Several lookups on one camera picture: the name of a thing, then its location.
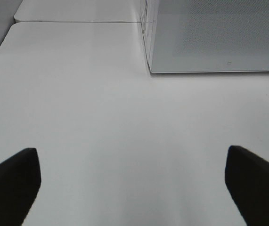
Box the white microwave oven body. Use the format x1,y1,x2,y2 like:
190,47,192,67
139,0,160,69

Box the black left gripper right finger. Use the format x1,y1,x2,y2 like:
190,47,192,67
224,145,269,226

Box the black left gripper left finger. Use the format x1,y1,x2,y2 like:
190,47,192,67
0,148,41,226

